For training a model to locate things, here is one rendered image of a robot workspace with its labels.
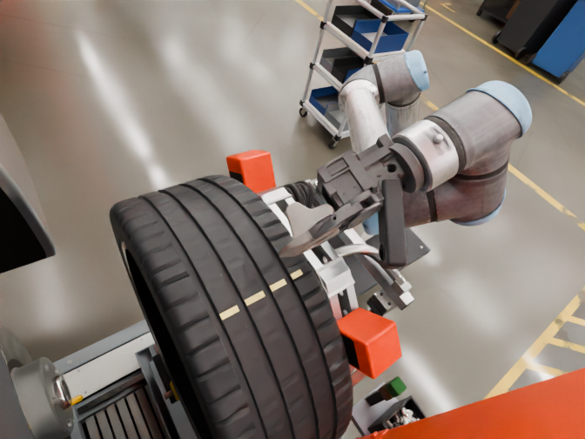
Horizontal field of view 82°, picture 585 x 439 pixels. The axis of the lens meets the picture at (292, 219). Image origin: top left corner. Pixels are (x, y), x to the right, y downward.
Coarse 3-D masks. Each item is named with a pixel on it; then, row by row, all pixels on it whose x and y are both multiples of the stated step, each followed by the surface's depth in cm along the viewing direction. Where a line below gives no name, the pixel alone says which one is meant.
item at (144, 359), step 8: (152, 344) 135; (136, 352) 132; (144, 352) 134; (152, 352) 133; (144, 360) 132; (152, 360) 133; (144, 368) 131; (152, 376) 130; (152, 384) 128; (152, 392) 126; (160, 400) 125; (160, 408) 124; (160, 416) 120; (168, 416) 123; (168, 424) 121; (168, 432) 118; (176, 432) 120
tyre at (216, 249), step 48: (192, 192) 62; (240, 192) 62; (144, 240) 51; (192, 240) 51; (240, 240) 53; (288, 240) 55; (192, 288) 47; (240, 288) 49; (288, 288) 51; (192, 336) 44; (240, 336) 46; (288, 336) 50; (336, 336) 53; (192, 384) 46; (240, 384) 46; (288, 384) 48; (336, 384) 54; (240, 432) 44; (288, 432) 50; (336, 432) 58
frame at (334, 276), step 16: (272, 192) 69; (272, 208) 67; (288, 224) 65; (320, 256) 65; (336, 256) 63; (320, 272) 60; (336, 272) 60; (336, 288) 60; (352, 288) 62; (336, 304) 60; (352, 304) 62; (336, 320) 61; (352, 368) 64
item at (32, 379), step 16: (0, 336) 60; (16, 336) 68; (16, 352) 65; (16, 368) 60; (32, 368) 59; (48, 368) 61; (16, 384) 56; (32, 384) 57; (48, 384) 59; (32, 400) 55; (48, 400) 56; (32, 416) 55; (48, 416) 56; (64, 416) 60; (32, 432) 55; (48, 432) 56; (64, 432) 58
